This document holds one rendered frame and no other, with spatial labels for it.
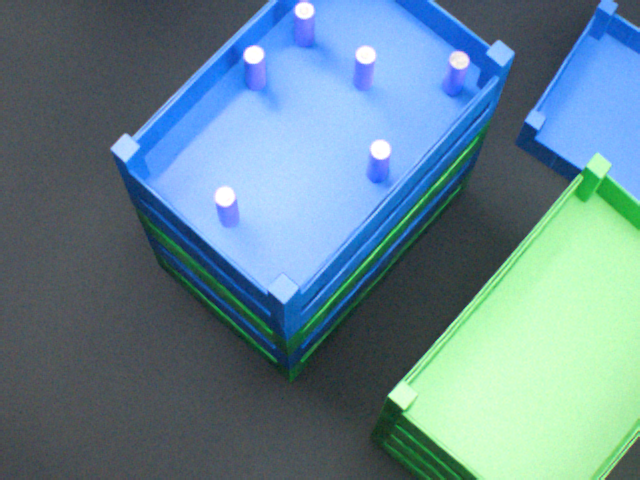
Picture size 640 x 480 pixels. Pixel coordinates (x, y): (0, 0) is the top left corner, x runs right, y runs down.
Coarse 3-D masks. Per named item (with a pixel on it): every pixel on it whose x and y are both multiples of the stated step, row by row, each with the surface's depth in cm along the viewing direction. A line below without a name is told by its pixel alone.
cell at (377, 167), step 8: (376, 144) 111; (384, 144) 111; (376, 152) 111; (384, 152) 111; (368, 160) 113; (376, 160) 111; (384, 160) 111; (368, 168) 115; (376, 168) 113; (384, 168) 113; (368, 176) 117; (376, 176) 115; (384, 176) 116
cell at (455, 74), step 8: (456, 56) 113; (464, 56) 113; (448, 64) 114; (456, 64) 113; (464, 64) 113; (448, 72) 115; (456, 72) 114; (464, 72) 114; (448, 80) 116; (456, 80) 115; (448, 88) 118; (456, 88) 117
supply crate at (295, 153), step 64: (320, 0) 122; (384, 0) 122; (320, 64) 120; (384, 64) 120; (192, 128) 118; (256, 128) 118; (320, 128) 118; (384, 128) 118; (448, 128) 113; (192, 192) 117; (256, 192) 117; (320, 192) 117; (384, 192) 117; (256, 256) 115; (320, 256) 115
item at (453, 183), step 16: (464, 176) 142; (448, 192) 140; (432, 208) 138; (416, 224) 136; (400, 240) 135; (384, 256) 135; (192, 272) 134; (368, 272) 134; (208, 288) 134; (224, 304) 133; (240, 320) 134; (256, 336) 134; (320, 336) 137; (272, 352) 135; (304, 352) 136; (288, 368) 136
